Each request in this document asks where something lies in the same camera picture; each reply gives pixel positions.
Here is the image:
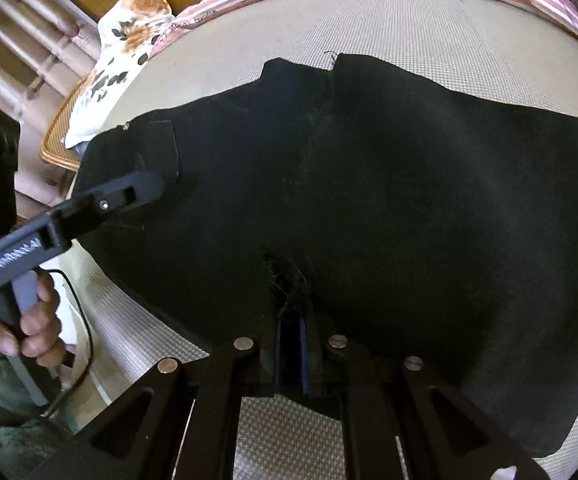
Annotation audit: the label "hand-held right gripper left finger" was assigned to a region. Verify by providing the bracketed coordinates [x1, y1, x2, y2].
[29, 317, 294, 480]

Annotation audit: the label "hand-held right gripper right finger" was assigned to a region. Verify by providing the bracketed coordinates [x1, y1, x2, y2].
[296, 310, 550, 480]

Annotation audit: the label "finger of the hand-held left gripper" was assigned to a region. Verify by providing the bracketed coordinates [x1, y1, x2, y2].
[64, 170, 166, 237]

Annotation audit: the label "black pants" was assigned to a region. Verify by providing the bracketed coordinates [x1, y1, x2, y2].
[71, 52, 578, 458]

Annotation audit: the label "person's left hand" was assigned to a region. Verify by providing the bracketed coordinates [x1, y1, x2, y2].
[0, 275, 67, 378]

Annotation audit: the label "wicker chair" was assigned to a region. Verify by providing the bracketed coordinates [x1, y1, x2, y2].
[40, 67, 102, 171]

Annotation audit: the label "floral pillow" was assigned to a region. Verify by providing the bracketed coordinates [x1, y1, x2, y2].
[64, 0, 174, 150]

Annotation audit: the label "light curtain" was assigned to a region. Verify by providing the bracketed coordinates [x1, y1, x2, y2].
[0, 0, 104, 126]

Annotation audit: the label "black cable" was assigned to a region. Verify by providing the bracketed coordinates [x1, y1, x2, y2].
[44, 269, 94, 418]

